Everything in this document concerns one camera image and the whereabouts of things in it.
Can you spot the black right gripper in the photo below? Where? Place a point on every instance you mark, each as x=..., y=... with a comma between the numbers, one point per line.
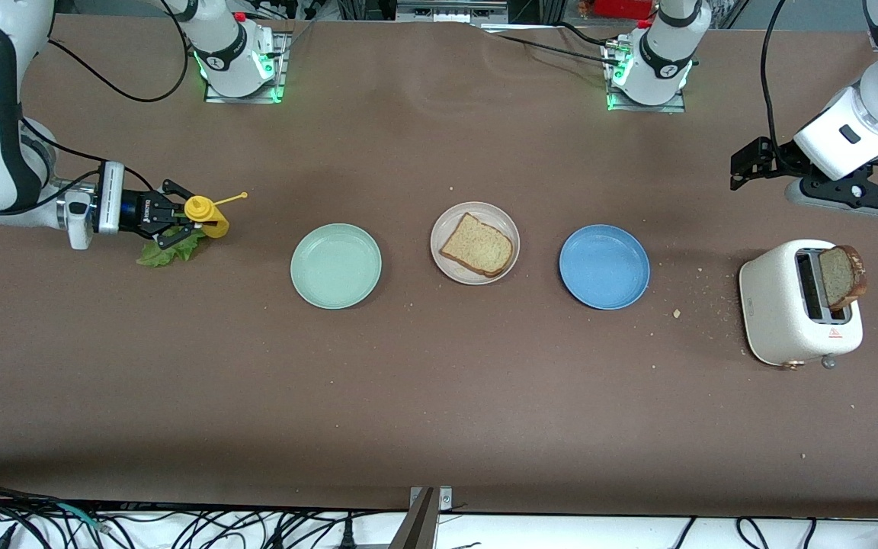
x=136, y=207

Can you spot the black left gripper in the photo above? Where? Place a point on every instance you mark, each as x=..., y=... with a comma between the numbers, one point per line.
x=780, y=158

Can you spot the yellow mustard squeeze bottle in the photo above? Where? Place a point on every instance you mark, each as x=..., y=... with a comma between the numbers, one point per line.
x=199, y=210

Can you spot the green lettuce leaf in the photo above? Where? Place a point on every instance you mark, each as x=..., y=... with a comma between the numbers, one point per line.
x=151, y=257

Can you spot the brown bread slice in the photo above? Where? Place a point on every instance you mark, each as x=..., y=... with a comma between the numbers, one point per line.
x=839, y=276
x=477, y=245

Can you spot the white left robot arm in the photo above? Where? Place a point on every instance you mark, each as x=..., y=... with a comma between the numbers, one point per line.
x=660, y=53

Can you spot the mint green plate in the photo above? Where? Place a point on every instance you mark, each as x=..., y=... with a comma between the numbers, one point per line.
x=336, y=267

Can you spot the blue plate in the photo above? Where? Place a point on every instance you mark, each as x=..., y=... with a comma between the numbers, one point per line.
x=604, y=267

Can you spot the beige plate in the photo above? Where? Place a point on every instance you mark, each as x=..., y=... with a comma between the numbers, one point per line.
x=447, y=229

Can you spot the white toaster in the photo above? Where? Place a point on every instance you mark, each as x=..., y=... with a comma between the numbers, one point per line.
x=770, y=305

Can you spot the red background object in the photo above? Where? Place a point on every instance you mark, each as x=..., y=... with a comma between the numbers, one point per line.
x=622, y=8

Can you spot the silver background box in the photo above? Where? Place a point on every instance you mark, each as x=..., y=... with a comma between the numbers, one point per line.
x=447, y=11

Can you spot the grey metal strut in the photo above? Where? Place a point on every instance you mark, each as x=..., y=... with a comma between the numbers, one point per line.
x=416, y=530

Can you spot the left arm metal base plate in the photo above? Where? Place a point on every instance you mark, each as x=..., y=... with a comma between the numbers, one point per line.
x=648, y=109

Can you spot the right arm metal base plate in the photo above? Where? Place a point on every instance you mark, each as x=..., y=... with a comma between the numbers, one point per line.
x=279, y=69

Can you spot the silver metal bracket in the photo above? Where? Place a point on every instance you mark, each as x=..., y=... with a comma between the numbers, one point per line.
x=445, y=499

